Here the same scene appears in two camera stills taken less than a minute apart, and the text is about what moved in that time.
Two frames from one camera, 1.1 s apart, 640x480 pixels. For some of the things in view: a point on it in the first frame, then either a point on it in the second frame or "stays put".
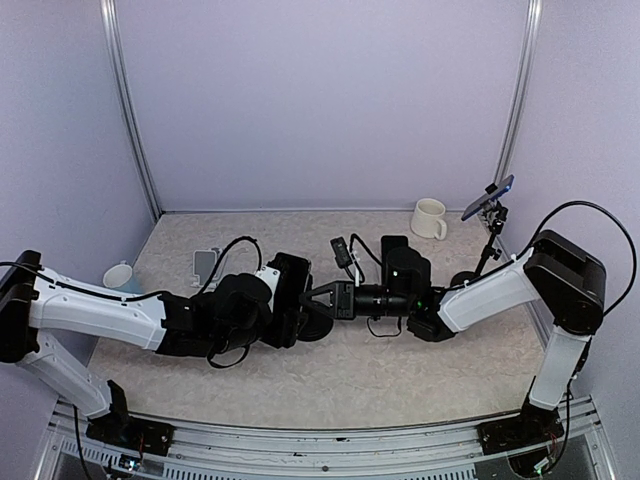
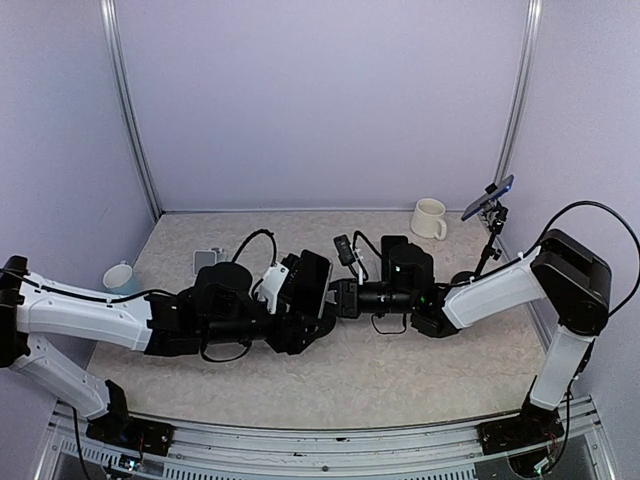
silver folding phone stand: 204,263 stays put
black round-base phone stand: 316,326 stays put
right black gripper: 343,304 stays put
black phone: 294,280 -> 312,284
